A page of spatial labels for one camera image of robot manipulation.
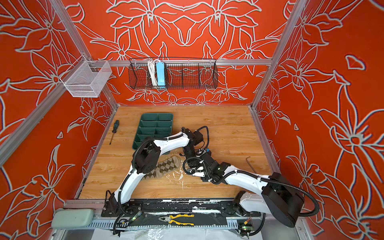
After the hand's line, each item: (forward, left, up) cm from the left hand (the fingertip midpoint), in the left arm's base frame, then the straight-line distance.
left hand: (197, 169), depth 85 cm
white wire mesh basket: (+42, +72, +31) cm, 89 cm away
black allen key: (+5, -32, -1) cm, 32 cm away
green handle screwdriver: (+29, +60, +1) cm, 66 cm away
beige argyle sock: (0, +20, 0) cm, 20 cm away
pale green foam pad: (-28, +58, +3) cm, 64 cm away
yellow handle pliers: (-25, +13, 0) cm, 28 cm away
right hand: (+1, -2, 0) cm, 2 cm away
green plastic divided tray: (+26, +30, +5) cm, 41 cm away
